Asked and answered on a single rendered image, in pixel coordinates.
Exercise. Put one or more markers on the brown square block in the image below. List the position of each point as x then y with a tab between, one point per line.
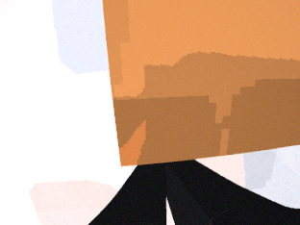
193	79

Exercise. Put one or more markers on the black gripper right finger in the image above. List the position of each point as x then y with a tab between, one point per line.
196	195

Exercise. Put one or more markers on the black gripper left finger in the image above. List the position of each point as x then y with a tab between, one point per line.
141	200

